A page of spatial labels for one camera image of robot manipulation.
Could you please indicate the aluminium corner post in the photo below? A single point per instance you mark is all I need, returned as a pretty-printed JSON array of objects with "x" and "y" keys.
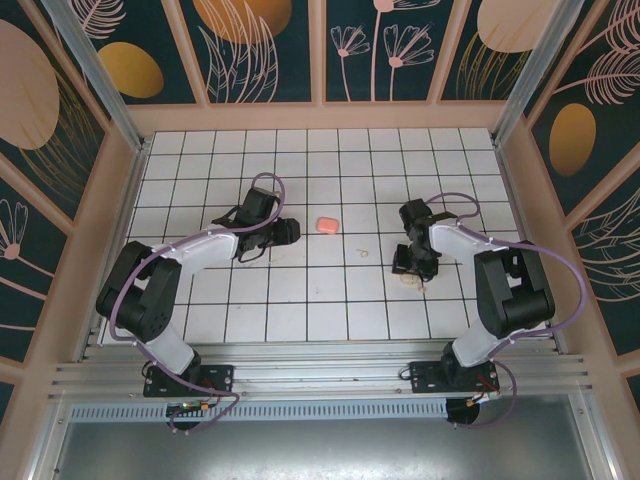
[
  {"x": 534, "y": 75},
  {"x": 100, "y": 75}
]

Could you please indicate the yellow oval wall panel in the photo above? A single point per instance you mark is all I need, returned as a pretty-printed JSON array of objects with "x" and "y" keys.
[{"x": 130, "y": 70}]

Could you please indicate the pale circle gold strands panel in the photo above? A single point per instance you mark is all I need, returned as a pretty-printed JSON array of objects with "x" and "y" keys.
[{"x": 500, "y": 30}]

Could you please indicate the pink earbud charging case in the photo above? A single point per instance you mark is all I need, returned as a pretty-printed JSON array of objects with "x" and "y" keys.
[{"x": 326, "y": 224}]

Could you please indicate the orange circle leaves wall panel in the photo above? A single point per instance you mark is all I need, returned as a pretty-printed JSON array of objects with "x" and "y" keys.
[{"x": 240, "y": 50}]

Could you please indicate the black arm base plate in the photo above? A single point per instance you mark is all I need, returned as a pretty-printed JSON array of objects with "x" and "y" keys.
[
  {"x": 220, "y": 380},
  {"x": 425, "y": 377}
]

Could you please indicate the wide aluminium mounting rail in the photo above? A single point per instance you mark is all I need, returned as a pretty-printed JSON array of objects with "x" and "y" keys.
[{"x": 325, "y": 370}]

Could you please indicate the grey metal base sheet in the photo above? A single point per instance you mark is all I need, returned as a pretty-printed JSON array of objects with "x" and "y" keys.
[{"x": 325, "y": 450}]

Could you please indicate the pink leaf outline wall panel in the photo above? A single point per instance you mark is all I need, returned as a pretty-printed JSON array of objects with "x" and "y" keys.
[{"x": 610, "y": 260}]

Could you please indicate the pale disc gold lines panel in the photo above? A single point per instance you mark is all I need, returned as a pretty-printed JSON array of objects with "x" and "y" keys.
[{"x": 30, "y": 100}]

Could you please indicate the aluminium side rail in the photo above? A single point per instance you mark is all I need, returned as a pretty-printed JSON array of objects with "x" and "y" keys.
[
  {"x": 119, "y": 225},
  {"x": 529, "y": 250}
]

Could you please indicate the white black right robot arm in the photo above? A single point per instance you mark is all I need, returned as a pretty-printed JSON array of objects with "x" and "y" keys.
[{"x": 465, "y": 240}]

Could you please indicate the single flower dark wall panel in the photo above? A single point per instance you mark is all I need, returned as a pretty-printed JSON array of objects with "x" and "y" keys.
[{"x": 20, "y": 260}]

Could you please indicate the fern and oval wall panel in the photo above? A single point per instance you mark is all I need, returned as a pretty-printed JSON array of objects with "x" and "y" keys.
[{"x": 575, "y": 140}]

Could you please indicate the pink flowers wall panel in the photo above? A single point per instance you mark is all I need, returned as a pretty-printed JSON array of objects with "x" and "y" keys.
[{"x": 380, "y": 50}]

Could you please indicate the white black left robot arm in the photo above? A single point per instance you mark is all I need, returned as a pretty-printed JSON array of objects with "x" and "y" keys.
[{"x": 200, "y": 247}]

